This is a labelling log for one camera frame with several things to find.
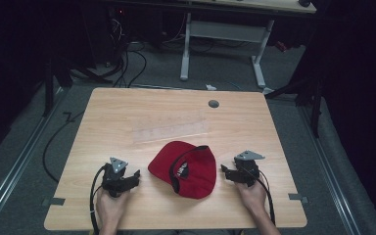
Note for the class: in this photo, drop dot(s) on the metal floor rail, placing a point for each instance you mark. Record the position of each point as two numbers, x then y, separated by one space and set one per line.
16 166
334 176

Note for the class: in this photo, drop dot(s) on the black computer tower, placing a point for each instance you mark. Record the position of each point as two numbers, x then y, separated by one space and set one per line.
116 32

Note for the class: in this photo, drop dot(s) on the small black object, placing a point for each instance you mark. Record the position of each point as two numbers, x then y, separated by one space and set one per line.
304 3

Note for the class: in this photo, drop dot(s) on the desk with white legs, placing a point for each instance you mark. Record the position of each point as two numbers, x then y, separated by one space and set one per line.
225 31

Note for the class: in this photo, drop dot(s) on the black metal stand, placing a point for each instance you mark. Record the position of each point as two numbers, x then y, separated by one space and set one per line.
48 88
316 107

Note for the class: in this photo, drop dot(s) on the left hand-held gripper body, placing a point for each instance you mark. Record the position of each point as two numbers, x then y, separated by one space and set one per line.
115 178

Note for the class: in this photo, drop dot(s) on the person's right hand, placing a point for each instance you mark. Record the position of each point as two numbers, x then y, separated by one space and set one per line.
251 196

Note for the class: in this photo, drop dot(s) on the red baseball cap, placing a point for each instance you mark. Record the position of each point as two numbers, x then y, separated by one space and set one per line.
192 173

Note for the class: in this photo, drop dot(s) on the grey tape strip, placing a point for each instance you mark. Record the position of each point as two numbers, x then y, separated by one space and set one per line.
297 197
55 201

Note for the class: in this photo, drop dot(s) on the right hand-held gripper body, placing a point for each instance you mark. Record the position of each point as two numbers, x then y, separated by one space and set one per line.
246 169

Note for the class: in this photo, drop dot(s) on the grey round table grommet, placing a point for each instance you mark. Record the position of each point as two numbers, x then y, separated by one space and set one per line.
213 104

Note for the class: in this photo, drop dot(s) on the clear plastic sheet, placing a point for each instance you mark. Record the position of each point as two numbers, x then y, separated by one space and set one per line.
169 129

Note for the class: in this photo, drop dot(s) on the white scrap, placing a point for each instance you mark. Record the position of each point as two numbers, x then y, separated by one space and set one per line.
211 87

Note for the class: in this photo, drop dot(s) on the person's left hand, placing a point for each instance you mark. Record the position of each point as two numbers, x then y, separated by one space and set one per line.
110 205

